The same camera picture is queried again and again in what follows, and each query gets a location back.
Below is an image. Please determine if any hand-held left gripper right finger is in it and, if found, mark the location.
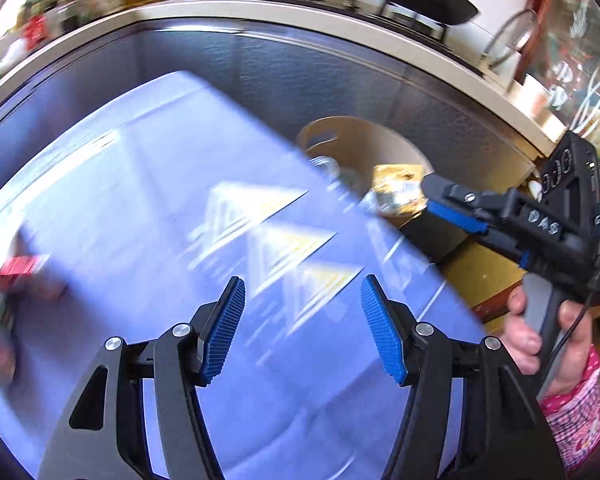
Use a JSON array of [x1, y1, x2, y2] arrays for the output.
[[360, 275, 566, 480]]

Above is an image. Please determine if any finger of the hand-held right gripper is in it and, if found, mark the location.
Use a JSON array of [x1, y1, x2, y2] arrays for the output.
[[421, 172, 506, 221], [427, 202, 528, 267]]

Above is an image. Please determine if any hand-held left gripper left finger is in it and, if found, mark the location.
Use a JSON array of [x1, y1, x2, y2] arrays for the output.
[[39, 276, 247, 480]]

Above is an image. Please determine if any gold snack packet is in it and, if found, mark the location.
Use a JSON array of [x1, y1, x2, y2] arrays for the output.
[[362, 164, 429, 217]]

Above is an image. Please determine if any beige trash bin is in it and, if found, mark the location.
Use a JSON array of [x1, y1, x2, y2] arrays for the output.
[[296, 116, 436, 231]]

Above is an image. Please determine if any person's right forearm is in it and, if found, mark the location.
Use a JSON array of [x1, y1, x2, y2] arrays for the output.
[[537, 350, 600, 471]]

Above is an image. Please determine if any person's right hand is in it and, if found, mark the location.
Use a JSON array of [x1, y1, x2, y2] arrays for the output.
[[502, 285, 600, 397]]

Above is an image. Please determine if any pink paper cup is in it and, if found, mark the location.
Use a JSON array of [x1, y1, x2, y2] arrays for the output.
[[517, 74, 566, 111]]

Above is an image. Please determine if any glass pot lid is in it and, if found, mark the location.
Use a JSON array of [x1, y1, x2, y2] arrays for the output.
[[482, 7, 538, 68]]

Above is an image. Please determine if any black gas stove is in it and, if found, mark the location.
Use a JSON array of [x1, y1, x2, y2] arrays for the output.
[[230, 0, 481, 56]]

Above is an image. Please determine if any blue printed tablecloth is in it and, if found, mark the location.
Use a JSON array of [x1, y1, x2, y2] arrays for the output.
[[0, 70, 486, 480]]

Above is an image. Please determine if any reddish brown cardboard box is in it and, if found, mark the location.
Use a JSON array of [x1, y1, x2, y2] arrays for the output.
[[0, 254, 70, 303]]

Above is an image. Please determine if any grey kitchen counter cabinet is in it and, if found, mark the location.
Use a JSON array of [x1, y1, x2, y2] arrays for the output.
[[0, 0, 566, 211]]

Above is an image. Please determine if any red seasoning packet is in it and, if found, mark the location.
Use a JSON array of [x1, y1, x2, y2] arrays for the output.
[[22, 15, 48, 46]]

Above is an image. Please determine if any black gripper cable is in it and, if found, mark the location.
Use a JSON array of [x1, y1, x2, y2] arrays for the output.
[[550, 290, 595, 361]]

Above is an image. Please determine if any glass door with wooden frame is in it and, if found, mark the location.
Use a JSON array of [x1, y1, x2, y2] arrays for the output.
[[525, 0, 600, 171]]

